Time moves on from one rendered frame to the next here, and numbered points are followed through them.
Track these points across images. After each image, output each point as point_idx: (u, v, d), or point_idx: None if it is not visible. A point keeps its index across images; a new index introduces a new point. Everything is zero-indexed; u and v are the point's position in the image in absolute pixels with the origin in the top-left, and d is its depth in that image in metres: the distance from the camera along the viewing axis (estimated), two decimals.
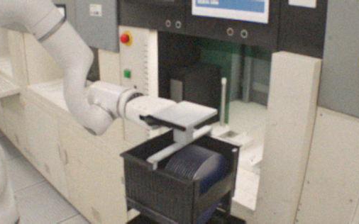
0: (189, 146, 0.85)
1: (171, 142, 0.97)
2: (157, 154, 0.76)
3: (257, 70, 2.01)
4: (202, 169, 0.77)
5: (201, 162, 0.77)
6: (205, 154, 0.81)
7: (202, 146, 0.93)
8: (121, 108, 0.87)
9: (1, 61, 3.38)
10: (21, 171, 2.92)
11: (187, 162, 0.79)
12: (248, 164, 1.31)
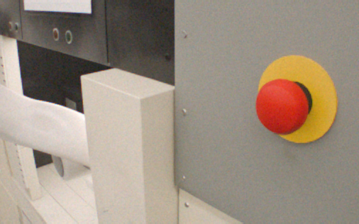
0: None
1: None
2: None
3: None
4: None
5: None
6: None
7: None
8: None
9: None
10: None
11: None
12: None
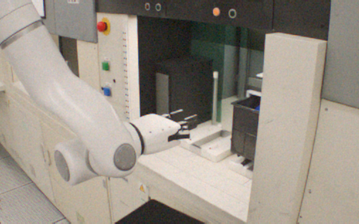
0: None
1: (238, 118, 1.12)
2: None
3: (252, 64, 1.85)
4: None
5: None
6: None
7: (249, 107, 1.19)
8: (139, 147, 0.67)
9: None
10: (8, 172, 2.77)
11: None
12: (241, 167, 1.15)
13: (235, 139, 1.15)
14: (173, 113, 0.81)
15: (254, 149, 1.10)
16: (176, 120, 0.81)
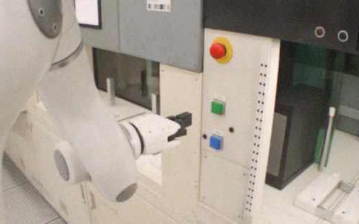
0: None
1: None
2: None
3: (346, 91, 1.47)
4: None
5: None
6: None
7: None
8: (138, 147, 0.67)
9: None
10: (29, 203, 2.39)
11: None
12: None
13: None
14: (179, 115, 0.79)
15: None
16: None
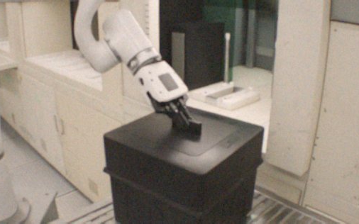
0: None
1: None
2: None
3: (260, 34, 1.92)
4: None
5: None
6: None
7: None
8: None
9: None
10: (17, 150, 2.84)
11: None
12: None
13: None
14: (174, 120, 0.81)
15: None
16: (181, 118, 0.80)
